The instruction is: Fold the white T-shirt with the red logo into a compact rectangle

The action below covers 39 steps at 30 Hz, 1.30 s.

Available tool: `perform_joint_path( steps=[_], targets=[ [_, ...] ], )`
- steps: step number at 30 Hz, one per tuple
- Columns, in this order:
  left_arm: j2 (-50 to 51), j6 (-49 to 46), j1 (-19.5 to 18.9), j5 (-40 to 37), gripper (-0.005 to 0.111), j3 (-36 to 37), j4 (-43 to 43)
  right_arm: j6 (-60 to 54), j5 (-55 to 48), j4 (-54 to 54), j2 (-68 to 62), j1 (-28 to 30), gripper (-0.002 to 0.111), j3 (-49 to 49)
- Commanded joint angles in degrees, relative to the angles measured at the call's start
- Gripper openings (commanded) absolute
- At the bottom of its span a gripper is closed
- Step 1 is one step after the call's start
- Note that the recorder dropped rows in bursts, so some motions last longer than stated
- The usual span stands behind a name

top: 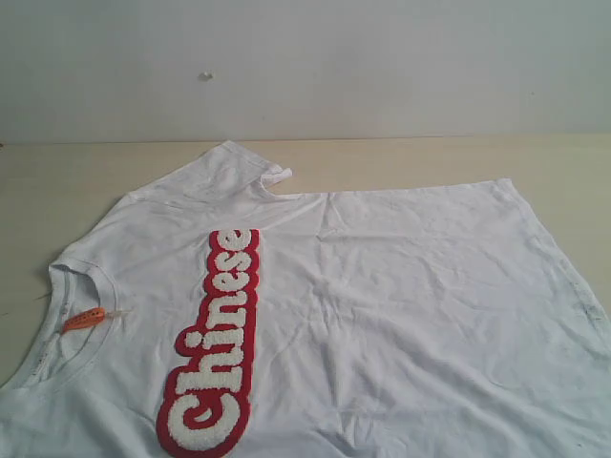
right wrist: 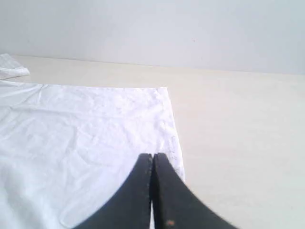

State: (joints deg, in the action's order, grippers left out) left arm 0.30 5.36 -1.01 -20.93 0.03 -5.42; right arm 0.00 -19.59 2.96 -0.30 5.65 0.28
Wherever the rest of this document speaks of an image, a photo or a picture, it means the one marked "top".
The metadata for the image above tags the white t-shirt red lettering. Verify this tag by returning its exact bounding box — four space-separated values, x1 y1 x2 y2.
1 141 610 457

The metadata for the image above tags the orange clothing tag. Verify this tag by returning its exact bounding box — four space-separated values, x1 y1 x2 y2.
60 307 130 334

